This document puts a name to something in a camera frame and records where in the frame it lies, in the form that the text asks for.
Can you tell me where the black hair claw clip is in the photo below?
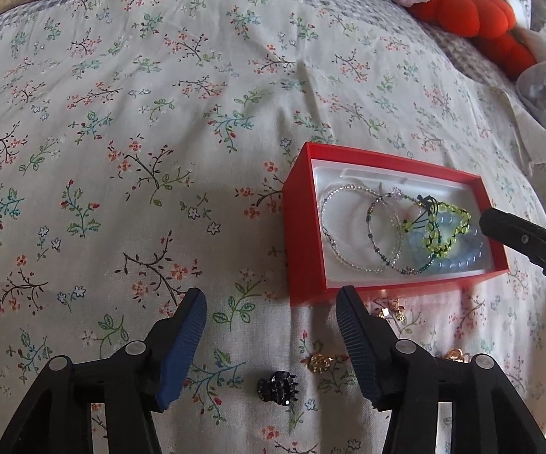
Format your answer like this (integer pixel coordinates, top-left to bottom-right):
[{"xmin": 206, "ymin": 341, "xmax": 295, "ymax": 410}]
[{"xmin": 256, "ymin": 371, "xmax": 299, "ymax": 407}]

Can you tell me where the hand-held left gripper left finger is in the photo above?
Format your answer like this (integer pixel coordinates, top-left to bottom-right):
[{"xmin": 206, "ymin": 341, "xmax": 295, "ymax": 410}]
[{"xmin": 0, "ymin": 288, "xmax": 208, "ymax": 454}]

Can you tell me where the floral bed sheet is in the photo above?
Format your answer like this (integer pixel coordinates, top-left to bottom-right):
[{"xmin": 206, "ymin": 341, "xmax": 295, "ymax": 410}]
[{"xmin": 0, "ymin": 0, "xmax": 546, "ymax": 454}]

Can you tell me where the red jewelry box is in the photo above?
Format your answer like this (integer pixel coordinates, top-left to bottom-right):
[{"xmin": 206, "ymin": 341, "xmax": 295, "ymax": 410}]
[{"xmin": 282, "ymin": 142, "xmax": 510, "ymax": 307}]

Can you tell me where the gold hair clip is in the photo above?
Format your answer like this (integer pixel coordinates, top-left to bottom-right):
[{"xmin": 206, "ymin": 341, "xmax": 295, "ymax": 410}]
[
  {"xmin": 305, "ymin": 351, "xmax": 349, "ymax": 374},
  {"xmin": 436, "ymin": 347, "xmax": 473, "ymax": 366},
  {"xmin": 372, "ymin": 299, "xmax": 406, "ymax": 322}
]

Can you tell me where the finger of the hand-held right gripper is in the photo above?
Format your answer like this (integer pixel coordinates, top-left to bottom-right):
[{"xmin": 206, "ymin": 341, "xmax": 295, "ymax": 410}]
[{"xmin": 478, "ymin": 205, "xmax": 546, "ymax": 290}]

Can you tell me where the red plush toy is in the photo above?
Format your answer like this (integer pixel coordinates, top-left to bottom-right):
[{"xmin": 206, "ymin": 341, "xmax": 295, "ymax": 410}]
[{"xmin": 405, "ymin": 0, "xmax": 537, "ymax": 81}]

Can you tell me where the yellow-green beaded black cord bracelet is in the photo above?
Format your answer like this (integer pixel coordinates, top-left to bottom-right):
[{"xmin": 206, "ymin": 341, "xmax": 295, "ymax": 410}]
[{"xmin": 403, "ymin": 194, "xmax": 472, "ymax": 256}]

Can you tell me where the dark multicolour beaded bracelet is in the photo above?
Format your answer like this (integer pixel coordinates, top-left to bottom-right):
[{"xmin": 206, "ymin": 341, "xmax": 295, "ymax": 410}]
[{"xmin": 366, "ymin": 189, "xmax": 437, "ymax": 275}]

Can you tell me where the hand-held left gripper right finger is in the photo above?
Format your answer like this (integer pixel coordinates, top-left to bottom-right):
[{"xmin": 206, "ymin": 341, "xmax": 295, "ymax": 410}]
[{"xmin": 337, "ymin": 285, "xmax": 546, "ymax": 454}]

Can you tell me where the light blue beaded bracelet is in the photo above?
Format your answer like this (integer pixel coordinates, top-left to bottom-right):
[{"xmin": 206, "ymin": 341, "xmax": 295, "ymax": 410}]
[{"xmin": 408, "ymin": 213, "xmax": 493, "ymax": 272}]

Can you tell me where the clear beaded bracelet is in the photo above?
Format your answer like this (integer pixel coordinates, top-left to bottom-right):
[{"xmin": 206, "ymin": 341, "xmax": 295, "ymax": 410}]
[{"xmin": 320, "ymin": 184, "xmax": 397, "ymax": 274}]

